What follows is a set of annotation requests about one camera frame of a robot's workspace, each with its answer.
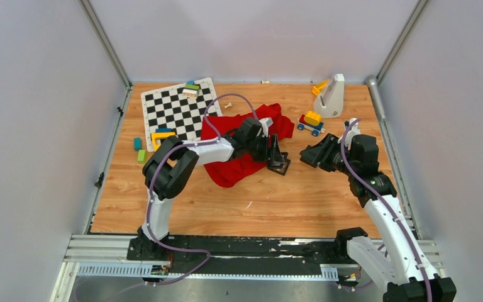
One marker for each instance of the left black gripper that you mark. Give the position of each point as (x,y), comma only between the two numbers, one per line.
(273,154)

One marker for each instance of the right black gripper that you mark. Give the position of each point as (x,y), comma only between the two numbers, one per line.
(310,155)

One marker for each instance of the black square frame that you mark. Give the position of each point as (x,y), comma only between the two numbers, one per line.
(280,165)

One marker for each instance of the red garment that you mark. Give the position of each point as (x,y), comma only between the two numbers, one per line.
(241,132)

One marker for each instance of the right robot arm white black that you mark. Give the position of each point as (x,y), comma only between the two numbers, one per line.
(405,273)

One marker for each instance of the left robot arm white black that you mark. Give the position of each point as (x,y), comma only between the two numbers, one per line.
(170,167)

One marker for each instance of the toy train car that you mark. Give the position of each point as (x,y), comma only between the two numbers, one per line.
(312,122)

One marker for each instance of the white wedge stand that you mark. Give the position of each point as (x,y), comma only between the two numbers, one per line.
(330,102)

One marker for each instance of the yellow toy piece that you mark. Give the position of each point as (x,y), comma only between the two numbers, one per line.
(318,88)

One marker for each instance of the stacked toy blocks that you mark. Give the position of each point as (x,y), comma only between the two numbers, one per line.
(191,90)

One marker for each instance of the black white chessboard mat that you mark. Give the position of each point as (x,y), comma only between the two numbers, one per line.
(168,107)

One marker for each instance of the green block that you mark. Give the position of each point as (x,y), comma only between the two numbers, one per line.
(142,156)

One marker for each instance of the teal block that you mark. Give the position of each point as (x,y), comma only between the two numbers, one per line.
(137,144)

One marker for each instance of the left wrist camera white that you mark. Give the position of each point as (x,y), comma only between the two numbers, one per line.
(266,123)

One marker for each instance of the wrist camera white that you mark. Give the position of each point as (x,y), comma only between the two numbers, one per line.
(351,128)
(266,123)

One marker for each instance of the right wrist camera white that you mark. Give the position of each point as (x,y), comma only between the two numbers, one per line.
(351,128)

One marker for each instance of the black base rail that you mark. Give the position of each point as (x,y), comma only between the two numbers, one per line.
(261,256)

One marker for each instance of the yellow triangular toy frame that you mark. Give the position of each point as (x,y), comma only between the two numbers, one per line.
(159,137)

